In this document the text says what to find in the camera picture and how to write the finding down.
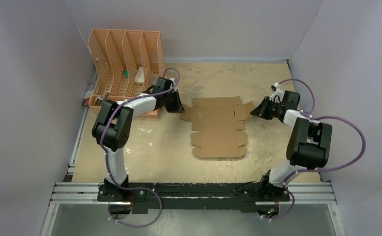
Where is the brown cardboard box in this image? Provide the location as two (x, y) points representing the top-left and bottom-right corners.
(182, 96), (254, 159)

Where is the orange plastic file organizer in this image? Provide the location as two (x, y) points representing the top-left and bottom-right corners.
(88, 29), (165, 114)

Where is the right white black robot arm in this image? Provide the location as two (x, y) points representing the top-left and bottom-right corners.
(250, 91), (332, 200)

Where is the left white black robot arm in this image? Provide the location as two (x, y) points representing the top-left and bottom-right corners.
(92, 77), (185, 201)

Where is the white beige carton box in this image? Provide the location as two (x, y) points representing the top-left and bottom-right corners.
(134, 67), (145, 86)

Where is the black white patterned card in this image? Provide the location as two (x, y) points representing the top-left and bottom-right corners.
(94, 91), (110, 106)

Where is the pack of coloured markers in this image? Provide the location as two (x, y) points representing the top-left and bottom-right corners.
(82, 83), (96, 107)

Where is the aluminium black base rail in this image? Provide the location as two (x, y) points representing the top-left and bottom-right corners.
(51, 182), (336, 217)

